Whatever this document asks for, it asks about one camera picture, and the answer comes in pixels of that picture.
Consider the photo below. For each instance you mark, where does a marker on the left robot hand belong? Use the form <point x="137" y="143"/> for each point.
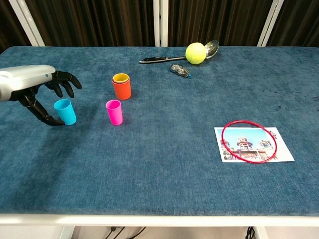
<point x="25" y="79"/>

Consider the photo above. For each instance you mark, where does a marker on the light blue plastic cup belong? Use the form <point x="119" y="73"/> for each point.
<point x="66" y="113"/>

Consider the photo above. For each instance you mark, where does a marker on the yellow plastic cup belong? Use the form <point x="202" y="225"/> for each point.
<point x="120" y="77"/>

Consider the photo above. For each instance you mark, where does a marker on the pink plastic cup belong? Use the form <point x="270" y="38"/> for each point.
<point x="114" y="114"/>

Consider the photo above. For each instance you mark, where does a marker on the dark pleated curtain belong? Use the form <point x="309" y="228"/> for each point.
<point x="299" y="22"/>
<point x="10" y="25"/>
<point x="214" y="20"/>
<point x="99" y="22"/>

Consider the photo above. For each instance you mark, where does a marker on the orange plastic cup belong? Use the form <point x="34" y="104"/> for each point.
<point x="122" y="90"/>

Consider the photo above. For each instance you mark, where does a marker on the blue table cloth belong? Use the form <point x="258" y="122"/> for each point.
<point x="159" y="161"/>

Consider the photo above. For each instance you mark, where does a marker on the yellow tennis ball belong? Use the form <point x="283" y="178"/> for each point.
<point x="196" y="53"/>

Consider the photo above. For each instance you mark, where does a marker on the building photo postcard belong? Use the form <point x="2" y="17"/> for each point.
<point x="249" y="147"/>

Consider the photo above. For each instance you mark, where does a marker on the white frame post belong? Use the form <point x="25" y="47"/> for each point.
<point x="156" y="25"/>
<point x="269" y="25"/>
<point x="28" y="25"/>

